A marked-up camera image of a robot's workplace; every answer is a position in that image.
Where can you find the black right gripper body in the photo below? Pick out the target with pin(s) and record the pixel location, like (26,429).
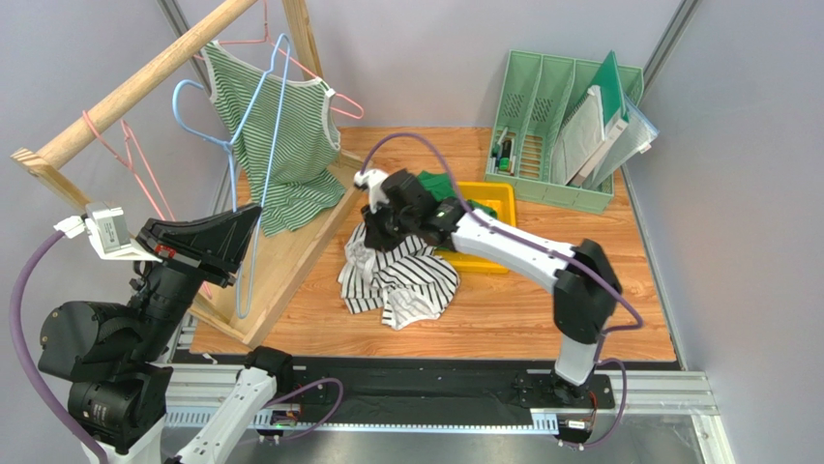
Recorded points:
(379,228)

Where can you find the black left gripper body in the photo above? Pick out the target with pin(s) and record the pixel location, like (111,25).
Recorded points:
(200,273)

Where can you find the black white striped tank top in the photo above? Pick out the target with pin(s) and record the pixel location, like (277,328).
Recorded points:
(408,284)

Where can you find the blue wire hanger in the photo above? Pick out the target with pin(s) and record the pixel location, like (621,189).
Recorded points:
(250,101)

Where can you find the pink wire hanger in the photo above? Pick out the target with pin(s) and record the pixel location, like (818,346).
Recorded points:
(127,161)
(308,73)

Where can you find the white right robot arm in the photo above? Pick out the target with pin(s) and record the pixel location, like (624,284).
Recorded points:
(584,288)

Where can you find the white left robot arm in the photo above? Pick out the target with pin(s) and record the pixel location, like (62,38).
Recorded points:
(110,352)

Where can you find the green white striped tank top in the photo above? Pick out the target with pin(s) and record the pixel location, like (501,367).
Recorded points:
(302,185)

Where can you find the wooden clothes rack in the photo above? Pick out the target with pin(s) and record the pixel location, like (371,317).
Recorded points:
(285,260)

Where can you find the yellow plastic tray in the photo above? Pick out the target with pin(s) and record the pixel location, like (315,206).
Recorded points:
(500,198)

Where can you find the white pen in organizer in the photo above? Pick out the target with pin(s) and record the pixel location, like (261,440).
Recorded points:
(497,146)

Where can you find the green plastic file organizer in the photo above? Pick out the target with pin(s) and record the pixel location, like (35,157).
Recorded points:
(538,92)

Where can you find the white mesh document pouch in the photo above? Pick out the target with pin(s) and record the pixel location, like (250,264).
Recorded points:
(581,135)

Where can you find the green cover book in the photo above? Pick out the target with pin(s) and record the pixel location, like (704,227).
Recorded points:
(615,112)

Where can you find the clear mesh zip pouch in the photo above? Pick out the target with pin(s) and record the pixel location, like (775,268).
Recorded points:
(636,138)

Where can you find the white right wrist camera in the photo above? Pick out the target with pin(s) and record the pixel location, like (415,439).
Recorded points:
(371,181)

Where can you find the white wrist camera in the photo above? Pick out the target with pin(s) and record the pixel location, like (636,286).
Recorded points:
(107,232)
(371,181)

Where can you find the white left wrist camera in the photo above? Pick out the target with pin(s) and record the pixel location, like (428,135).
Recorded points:
(107,232)

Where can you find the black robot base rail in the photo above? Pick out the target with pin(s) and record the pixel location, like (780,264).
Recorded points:
(437,392)

